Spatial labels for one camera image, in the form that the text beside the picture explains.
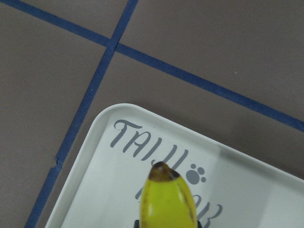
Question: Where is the white bear tray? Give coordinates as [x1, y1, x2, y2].
[46, 104, 304, 228]

